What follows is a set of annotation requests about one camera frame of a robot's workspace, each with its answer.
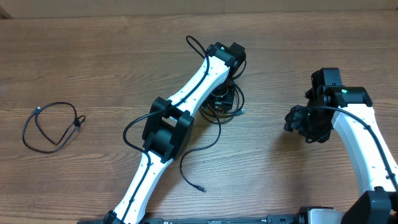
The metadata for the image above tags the black usb cable long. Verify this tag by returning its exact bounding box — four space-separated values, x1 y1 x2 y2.
198 82 246 124

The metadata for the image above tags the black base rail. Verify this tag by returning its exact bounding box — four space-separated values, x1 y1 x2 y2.
77 213 354 224

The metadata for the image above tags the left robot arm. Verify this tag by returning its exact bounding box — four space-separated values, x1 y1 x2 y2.
104 42 246 224

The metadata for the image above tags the black usb cable thin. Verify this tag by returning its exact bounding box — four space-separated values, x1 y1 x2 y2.
179 110 221 193

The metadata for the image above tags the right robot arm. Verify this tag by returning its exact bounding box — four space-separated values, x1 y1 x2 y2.
284 68 397 223

